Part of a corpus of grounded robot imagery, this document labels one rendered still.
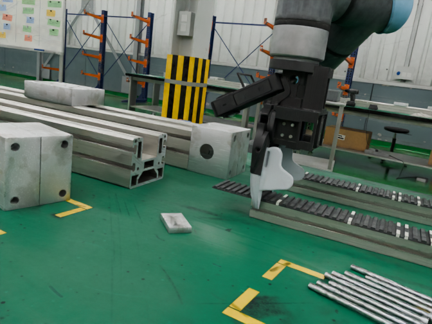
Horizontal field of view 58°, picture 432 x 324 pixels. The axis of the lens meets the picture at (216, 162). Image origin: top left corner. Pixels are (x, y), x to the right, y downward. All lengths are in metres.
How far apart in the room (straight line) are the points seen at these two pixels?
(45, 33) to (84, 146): 5.67
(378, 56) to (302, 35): 7.81
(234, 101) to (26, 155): 0.29
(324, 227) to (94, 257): 0.31
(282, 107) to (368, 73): 7.78
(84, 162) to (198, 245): 0.31
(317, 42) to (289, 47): 0.04
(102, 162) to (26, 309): 0.38
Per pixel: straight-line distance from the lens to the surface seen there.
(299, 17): 0.54
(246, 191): 0.61
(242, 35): 9.33
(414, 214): 0.76
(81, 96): 1.00
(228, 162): 0.77
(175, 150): 0.83
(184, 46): 4.17
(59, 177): 0.58
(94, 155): 0.70
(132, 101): 7.23
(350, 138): 5.53
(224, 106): 0.58
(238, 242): 0.50
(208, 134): 0.78
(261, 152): 0.54
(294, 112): 0.54
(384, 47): 8.31
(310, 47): 0.54
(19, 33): 6.59
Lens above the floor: 0.98
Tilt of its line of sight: 13 degrees down
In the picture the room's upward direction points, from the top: 7 degrees clockwise
